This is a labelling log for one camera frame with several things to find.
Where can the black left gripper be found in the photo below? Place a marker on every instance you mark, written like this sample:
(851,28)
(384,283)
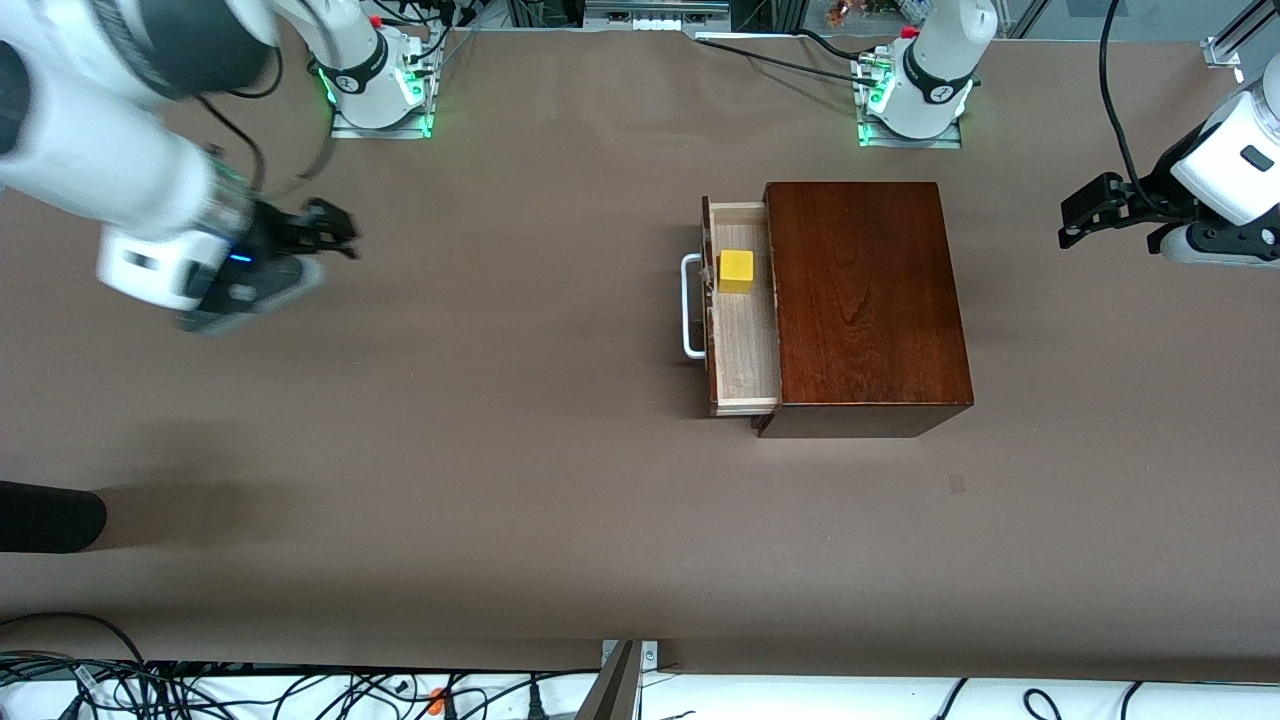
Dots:
(1141,194)

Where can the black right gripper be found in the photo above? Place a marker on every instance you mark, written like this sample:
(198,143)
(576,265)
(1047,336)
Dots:
(270,233)

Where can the yellow wooden block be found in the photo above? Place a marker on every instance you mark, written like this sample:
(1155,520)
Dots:
(736,268)

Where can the wooden drawer with brown front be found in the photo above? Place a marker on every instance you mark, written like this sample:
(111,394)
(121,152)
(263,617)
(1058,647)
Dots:
(745,340)

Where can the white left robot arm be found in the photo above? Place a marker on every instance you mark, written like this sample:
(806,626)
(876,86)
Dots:
(935,60)

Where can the dark brown wooden cabinet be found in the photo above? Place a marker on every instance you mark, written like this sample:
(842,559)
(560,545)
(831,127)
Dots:
(860,300)

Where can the white power strip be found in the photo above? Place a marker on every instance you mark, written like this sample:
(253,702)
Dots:
(655,22)

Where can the black round-ended cylinder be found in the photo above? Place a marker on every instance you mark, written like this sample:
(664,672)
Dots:
(50,515)

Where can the grey slanted beam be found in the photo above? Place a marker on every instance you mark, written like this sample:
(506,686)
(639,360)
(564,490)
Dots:
(610,700)

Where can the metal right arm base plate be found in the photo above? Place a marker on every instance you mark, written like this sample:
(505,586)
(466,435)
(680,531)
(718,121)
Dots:
(345,130)

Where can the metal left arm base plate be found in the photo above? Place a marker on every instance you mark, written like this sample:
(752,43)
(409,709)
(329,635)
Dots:
(950,140)

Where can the aluminium frame profile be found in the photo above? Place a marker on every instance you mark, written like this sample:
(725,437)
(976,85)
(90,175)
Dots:
(1222,50)

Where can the silver metal bracket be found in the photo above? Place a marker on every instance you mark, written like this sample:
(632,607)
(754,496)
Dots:
(650,655)

